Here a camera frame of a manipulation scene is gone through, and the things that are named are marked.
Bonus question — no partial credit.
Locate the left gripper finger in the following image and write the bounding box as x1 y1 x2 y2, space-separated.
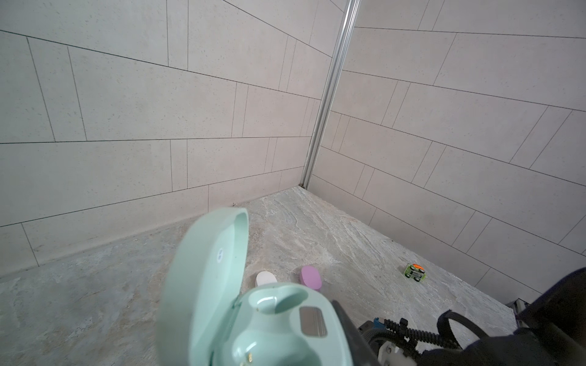
331 300 380 366

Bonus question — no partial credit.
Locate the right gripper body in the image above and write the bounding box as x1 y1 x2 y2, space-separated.
358 318 440 365

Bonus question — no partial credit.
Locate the mint green earbud case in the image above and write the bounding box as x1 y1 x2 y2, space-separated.
156 207 353 365

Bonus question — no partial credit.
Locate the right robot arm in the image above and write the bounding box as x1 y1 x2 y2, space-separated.
358 268 585 365

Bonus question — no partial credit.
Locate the purple earbud case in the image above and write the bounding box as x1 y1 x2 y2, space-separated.
299 265 323 291

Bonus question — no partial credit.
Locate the white earbud case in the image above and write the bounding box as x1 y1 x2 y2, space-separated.
255 271 278 287

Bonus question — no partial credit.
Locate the green orange toy car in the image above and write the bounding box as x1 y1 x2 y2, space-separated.
404 264 427 282

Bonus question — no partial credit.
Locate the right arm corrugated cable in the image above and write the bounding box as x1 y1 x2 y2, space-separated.
382 310 491 353

